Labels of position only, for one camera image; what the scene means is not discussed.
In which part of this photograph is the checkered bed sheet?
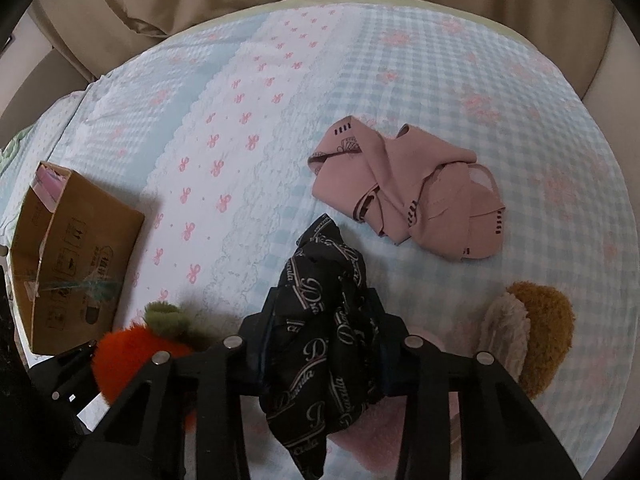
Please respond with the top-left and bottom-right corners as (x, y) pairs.
(0, 2), (633, 480)

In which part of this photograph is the orange plush carrot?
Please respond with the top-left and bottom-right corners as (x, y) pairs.
(92, 302), (216, 433)

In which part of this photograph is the cardboard box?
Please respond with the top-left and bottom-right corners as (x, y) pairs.
(10, 161), (146, 356)

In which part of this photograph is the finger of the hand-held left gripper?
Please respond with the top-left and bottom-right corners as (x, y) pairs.
(30, 340), (101, 413)

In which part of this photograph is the pink item in box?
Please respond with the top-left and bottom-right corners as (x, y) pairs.
(34, 167), (73, 213)

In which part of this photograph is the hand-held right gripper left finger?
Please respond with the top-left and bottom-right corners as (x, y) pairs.
(60, 287), (281, 480)

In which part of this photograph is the brown and white plush toy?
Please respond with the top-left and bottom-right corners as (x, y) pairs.
(472, 281), (576, 401)

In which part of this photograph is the black printed scarf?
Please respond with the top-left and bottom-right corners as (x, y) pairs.
(260, 214), (387, 479)

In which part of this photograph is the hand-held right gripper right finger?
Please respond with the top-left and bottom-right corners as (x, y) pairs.
(367, 286), (583, 480)

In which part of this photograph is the pink printed scarf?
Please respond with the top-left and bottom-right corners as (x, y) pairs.
(307, 115), (506, 262)

